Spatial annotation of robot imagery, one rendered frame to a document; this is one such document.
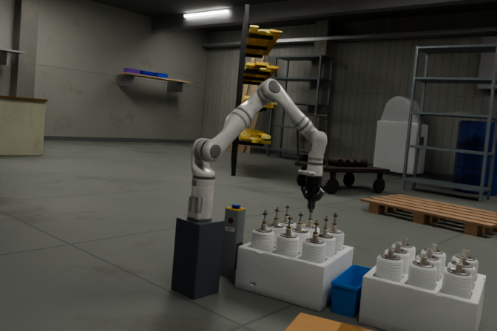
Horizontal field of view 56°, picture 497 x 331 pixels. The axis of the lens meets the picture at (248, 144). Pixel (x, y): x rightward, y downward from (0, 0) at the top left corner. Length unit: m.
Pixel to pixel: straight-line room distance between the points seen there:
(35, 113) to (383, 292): 5.65
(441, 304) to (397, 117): 6.30
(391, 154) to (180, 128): 5.44
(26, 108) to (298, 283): 5.34
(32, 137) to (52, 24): 3.39
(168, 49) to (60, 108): 2.93
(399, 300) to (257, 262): 0.58
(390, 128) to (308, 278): 6.17
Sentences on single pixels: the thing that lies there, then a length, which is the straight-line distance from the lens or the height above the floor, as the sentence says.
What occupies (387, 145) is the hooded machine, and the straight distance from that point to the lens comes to 7.96.
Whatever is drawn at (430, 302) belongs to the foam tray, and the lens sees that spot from 1.83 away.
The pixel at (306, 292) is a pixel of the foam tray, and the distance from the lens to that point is 1.96.
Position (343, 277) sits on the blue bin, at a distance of 2.08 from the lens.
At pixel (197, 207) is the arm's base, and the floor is 0.36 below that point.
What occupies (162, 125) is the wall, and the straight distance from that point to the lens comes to 11.07.
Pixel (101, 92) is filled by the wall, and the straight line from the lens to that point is 10.14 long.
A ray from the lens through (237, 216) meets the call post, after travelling 2.13.
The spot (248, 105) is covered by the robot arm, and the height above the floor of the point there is 0.78.
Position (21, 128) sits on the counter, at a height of 0.34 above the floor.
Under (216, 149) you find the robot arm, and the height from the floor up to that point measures 0.59.
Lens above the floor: 0.73
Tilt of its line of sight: 3 degrees down
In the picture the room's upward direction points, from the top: 5 degrees clockwise
